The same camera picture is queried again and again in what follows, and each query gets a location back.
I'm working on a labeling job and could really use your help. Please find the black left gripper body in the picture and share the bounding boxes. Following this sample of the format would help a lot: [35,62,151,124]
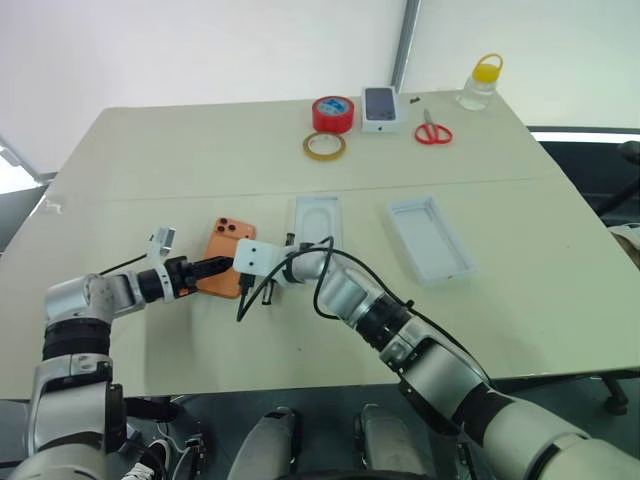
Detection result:
[166,255,198,300]

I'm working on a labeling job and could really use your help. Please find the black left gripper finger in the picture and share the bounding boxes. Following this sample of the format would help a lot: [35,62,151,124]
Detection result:
[194,264,230,286]
[192,255,236,272]

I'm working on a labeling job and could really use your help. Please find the orange smartphone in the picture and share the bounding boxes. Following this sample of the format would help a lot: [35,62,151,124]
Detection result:
[196,216,258,300]

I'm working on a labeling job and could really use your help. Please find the white phone box base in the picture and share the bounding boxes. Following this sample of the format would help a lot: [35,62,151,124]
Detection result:
[289,195,346,252]

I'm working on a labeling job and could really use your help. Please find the white phone box lid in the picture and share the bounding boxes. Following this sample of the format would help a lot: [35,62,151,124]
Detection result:
[386,195,477,288]

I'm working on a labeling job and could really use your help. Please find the closed white phone box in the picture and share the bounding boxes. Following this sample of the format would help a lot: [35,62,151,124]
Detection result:
[360,85,404,135]

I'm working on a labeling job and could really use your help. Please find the clear jar with yellow lid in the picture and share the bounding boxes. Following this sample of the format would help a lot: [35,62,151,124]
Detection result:
[454,53,505,112]

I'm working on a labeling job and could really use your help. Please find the clear yellowish tape roll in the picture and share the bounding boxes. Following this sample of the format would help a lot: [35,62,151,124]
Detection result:
[301,131,348,163]

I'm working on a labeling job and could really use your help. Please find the grey rounded robot leg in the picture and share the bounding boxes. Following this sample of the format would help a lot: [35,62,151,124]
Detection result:
[226,406,303,480]
[353,402,431,480]

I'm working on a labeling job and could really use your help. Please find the black and white shoe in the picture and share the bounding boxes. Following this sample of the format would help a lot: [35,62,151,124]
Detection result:
[119,438,172,480]

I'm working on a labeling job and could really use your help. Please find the red tape roll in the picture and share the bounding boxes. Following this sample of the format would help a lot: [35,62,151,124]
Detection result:
[311,95,356,134]

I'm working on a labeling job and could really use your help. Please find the grey metal pole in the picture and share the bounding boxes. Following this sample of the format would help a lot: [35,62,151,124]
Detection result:
[389,0,423,95]

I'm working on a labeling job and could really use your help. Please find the black table clamp foot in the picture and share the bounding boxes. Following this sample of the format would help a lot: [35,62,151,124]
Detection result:
[601,375,630,416]

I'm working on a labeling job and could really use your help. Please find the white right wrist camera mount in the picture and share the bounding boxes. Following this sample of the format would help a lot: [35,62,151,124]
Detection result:
[231,238,282,277]

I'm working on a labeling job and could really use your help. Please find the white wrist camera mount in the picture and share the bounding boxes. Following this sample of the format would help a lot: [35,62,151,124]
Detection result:
[231,238,282,277]
[146,226,179,303]

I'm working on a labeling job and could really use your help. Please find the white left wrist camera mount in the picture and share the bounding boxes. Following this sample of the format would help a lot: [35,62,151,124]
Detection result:
[146,226,179,303]

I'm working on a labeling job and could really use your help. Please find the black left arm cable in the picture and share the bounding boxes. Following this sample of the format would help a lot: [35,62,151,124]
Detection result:
[97,252,153,277]

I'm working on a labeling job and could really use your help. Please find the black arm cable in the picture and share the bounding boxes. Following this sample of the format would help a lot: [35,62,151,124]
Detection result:
[235,235,494,389]
[97,252,153,277]

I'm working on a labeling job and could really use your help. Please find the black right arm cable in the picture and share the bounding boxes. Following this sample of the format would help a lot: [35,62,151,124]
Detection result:
[235,235,494,389]

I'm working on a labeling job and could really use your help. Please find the black bracket under table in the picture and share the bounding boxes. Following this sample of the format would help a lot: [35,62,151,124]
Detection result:
[123,396,181,426]

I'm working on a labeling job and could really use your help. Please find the white frame bar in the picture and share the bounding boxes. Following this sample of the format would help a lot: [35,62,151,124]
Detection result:
[0,133,59,194]

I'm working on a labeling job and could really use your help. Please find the red handled scissors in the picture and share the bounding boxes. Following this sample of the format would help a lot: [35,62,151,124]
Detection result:
[413,107,455,147]

